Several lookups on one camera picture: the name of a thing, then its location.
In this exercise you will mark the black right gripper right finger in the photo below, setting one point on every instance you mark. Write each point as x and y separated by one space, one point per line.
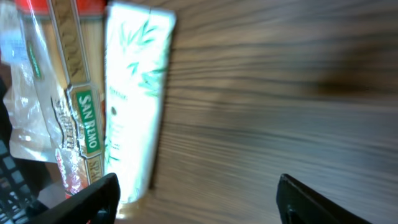
299 204

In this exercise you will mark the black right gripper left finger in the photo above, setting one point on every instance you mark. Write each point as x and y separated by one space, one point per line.
97 203

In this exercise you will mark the beige vacuum food pouch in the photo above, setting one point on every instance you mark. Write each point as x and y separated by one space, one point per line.
29 138

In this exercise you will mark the white bamboo print tube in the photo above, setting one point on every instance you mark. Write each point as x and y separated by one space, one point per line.
137 47

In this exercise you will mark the grey plastic shopping basket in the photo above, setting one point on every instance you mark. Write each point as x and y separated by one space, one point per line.
19 203

